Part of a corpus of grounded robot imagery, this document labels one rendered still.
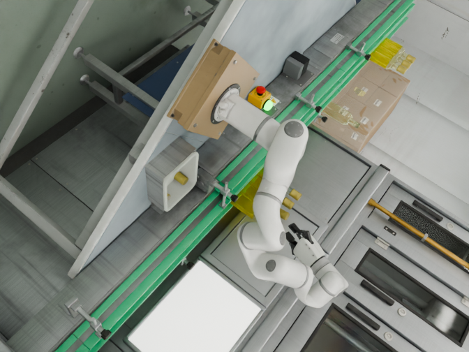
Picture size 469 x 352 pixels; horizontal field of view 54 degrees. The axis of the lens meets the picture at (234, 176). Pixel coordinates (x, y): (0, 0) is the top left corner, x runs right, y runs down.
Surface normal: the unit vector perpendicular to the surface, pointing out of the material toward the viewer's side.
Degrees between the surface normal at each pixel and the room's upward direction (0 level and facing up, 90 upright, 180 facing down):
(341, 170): 90
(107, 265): 90
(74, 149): 90
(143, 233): 90
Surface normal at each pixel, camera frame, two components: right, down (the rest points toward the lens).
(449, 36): -0.61, 0.62
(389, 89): 0.12, -0.54
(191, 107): -0.31, -0.03
